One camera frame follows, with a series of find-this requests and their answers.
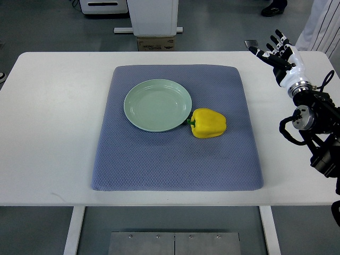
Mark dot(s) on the white pedestal column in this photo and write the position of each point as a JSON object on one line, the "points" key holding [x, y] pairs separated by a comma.
{"points": [[152, 18]]}

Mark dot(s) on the cardboard box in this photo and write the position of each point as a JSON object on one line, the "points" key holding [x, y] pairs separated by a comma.
{"points": [[153, 44]]}

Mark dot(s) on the right white table leg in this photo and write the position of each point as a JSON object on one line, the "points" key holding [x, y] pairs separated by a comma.
{"points": [[269, 229]]}

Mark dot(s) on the black shoe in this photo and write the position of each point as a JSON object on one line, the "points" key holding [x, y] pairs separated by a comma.
{"points": [[275, 8]]}

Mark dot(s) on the blue quilted mat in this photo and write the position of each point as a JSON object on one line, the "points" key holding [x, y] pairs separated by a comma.
{"points": [[131, 159]]}

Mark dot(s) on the light green plate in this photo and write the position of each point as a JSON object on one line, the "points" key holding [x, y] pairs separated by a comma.
{"points": [[157, 105]]}

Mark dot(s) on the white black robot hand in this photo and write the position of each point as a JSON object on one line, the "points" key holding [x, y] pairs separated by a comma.
{"points": [[287, 63]]}

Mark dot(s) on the small grey floor plate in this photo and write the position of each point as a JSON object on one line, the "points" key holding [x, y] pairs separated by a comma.
{"points": [[251, 43]]}

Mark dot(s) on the white machine with slot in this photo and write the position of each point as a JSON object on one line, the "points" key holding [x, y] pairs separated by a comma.
{"points": [[93, 7]]}

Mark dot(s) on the yellow bell pepper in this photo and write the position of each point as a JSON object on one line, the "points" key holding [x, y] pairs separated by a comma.
{"points": [[207, 123]]}

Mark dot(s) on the person in striped white clothes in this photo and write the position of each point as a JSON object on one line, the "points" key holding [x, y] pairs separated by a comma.
{"points": [[321, 32]]}

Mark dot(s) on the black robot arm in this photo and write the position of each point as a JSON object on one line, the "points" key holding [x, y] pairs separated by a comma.
{"points": [[315, 124]]}

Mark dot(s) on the left white table leg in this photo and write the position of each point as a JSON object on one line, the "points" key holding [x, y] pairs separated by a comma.
{"points": [[75, 227]]}

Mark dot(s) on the metal base plate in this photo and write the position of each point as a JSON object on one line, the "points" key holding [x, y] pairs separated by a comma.
{"points": [[174, 243]]}

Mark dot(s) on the white table leg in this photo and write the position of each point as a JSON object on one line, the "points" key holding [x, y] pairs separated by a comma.
{"points": [[269, 229], [75, 227]]}

